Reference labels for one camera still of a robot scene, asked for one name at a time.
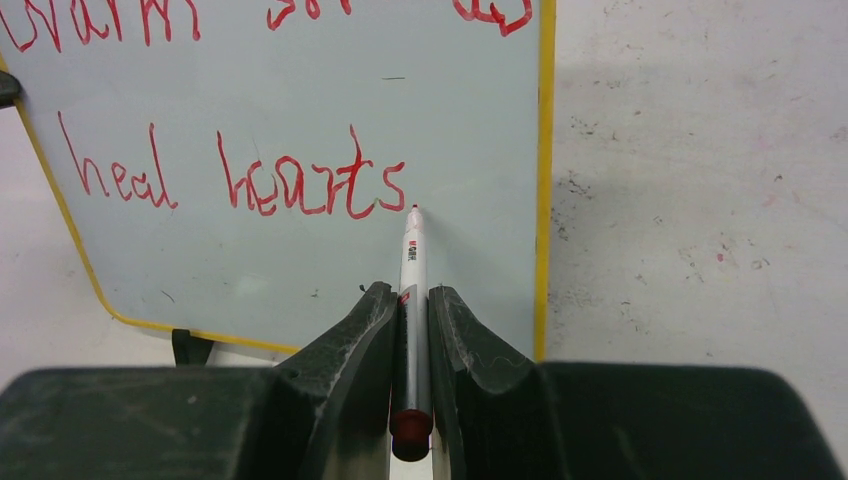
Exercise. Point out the yellow-framed whiteboard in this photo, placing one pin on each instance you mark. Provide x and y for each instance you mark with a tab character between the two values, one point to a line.
241	169

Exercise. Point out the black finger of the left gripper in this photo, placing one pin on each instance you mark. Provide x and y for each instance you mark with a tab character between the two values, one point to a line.
10	89

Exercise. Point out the left black board clip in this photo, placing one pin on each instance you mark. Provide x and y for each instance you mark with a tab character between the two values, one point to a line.
190	350

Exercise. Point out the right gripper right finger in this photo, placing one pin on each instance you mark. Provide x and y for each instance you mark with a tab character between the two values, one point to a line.
500	415

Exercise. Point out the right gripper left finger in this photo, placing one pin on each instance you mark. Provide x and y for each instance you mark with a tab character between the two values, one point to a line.
320	414

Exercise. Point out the white red marker pen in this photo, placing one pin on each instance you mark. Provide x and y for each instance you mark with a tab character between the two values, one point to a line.
411	422

